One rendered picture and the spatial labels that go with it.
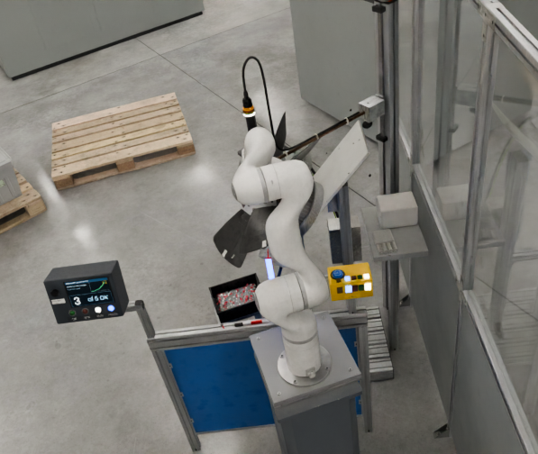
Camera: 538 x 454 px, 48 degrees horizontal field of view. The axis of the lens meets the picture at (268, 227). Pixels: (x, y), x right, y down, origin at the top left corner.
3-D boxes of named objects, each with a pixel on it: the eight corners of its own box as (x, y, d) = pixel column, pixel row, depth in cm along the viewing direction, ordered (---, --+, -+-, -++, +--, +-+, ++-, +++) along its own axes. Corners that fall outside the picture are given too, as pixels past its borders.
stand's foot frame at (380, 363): (378, 315, 348) (378, 305, 343) (394, 378, 314) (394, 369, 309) (273, 328, 352) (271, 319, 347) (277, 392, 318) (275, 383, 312)
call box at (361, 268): (369, 280, 237) (368, 261, 230) (373, 299, 229) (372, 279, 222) (329, 286, 238) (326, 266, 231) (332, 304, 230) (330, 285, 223)
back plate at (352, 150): (273, 211, 303) (270, 210, 302) (355, 105, 267) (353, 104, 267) (278, 286, 262) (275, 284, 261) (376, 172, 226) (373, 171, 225)
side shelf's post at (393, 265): (396, 344, 331) (396, 230, 279) (398, 349, 328) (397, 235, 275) (389, 345, 331) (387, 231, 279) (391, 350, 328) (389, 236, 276)
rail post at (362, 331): (371, 424, 295) (366, 319, 246) (372, 431, 292) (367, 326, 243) (363, 425, 296) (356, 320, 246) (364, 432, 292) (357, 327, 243)
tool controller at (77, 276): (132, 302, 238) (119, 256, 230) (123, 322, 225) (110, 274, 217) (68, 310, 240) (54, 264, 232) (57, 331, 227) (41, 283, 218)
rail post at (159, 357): (200, 443, 301) (161, 343, 251) (200, 450, 297) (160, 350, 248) (193, 444, 301) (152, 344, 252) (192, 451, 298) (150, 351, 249)
